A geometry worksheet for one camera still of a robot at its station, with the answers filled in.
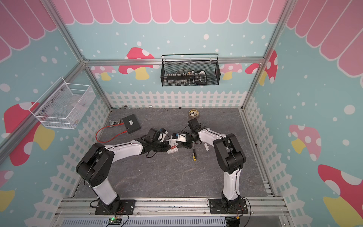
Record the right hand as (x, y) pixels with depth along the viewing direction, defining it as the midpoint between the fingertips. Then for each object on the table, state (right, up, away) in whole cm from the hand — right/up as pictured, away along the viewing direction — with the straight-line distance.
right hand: (179, 141), depth 95 cm
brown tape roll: (+11, +20, +21) cm, 31 cm away
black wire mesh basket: (+19, +46, -1) cm, 49 cm away
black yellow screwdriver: (+10, -7, -2) cm, 12 cm away
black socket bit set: (+1, +41, -5) cm, 41 cm away
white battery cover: (+19, -4, +2) cm, 19 cm away
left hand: (-6, -4, -3) cm, 8 cm away
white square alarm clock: (-3, -4, -2) cm, 5 cm away
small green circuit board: (-33, -38, -22) cm, 55 cm away
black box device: (-38, +12, +14) cm, 42 cm away
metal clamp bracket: (-50, +13, +15) cm, 54 cm away
